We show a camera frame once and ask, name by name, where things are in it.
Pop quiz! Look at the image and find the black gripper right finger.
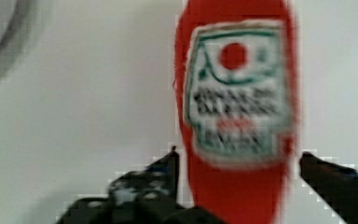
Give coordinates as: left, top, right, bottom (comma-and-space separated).
299, 152, 358, 224

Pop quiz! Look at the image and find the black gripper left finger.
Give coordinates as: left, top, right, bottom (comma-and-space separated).
56, 148, 227, 224

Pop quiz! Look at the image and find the red plush ketchup bottle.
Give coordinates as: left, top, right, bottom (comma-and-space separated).
174, 0, 299, 224

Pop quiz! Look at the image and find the grey oval plate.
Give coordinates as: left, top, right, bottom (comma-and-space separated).
0, 0, 44, 81

